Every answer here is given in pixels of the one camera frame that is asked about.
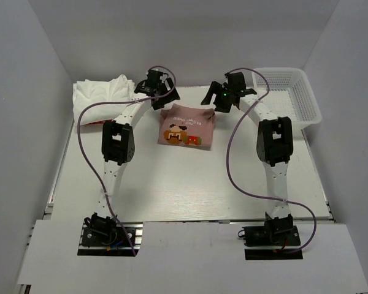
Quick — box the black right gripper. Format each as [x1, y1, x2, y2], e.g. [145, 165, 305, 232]
[201, 81, 234, 113]

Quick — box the pink t shirt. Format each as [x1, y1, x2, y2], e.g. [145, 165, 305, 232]
[158, 104, 215, 150]

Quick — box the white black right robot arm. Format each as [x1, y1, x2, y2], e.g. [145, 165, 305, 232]
[201, 69, 293, 223]

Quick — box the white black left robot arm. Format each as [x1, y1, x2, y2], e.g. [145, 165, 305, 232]
[95, 66, 180, 217]

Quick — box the red folded shirt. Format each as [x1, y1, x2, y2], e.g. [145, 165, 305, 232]
[87, 121, 105, 125]

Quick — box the white perforated plastic basket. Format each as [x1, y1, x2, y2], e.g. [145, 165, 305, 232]
[252, 67, 322, 130]

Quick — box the white folded t shirt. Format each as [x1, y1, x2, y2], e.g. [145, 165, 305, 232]
[72, 74, 135, 125]

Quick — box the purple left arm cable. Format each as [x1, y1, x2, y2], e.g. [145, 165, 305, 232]
[77, 65, 178, 257]

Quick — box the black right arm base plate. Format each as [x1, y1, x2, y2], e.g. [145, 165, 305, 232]
[237, 225, 303, 261]

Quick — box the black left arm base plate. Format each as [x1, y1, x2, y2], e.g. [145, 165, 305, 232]
[77, 217, 141, 257]

